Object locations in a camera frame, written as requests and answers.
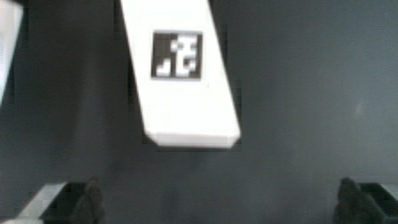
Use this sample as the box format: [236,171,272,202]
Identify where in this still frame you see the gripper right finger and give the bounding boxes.
[332,178,398,224]

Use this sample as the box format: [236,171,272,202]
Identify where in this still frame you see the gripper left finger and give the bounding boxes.
[16,178,105,224]

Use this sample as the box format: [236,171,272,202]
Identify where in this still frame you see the white stool leg middle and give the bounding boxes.
[120,0,240,148]

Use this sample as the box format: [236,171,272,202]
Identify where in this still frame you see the white stool leg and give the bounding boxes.
[0,0,23,104]
[120,0,240,148]

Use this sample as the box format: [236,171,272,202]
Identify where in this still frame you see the white stool leg left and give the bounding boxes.
[0,0,23,104]

